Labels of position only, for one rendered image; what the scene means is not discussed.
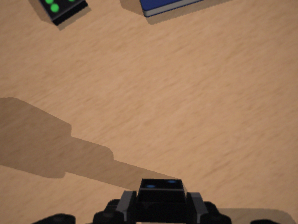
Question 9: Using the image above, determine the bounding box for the black domino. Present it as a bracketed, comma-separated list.
[136, 179, 187, 224]
[38, 0, 88, 26]

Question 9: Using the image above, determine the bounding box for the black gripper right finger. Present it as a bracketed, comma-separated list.
[186, 192, 279, 224]

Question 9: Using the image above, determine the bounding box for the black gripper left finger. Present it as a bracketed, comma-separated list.
[32, 191, 137, 224]

